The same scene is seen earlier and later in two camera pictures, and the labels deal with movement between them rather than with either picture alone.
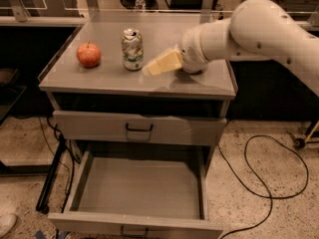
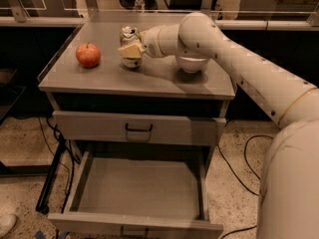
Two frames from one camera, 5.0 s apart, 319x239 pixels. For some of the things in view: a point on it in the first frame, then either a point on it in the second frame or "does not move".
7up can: x=133 y=49 does not move
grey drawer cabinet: x=150 y=127 does not move
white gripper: x=191 y=53 -> x=151 y=43
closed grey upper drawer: x=139 y=127 does not move
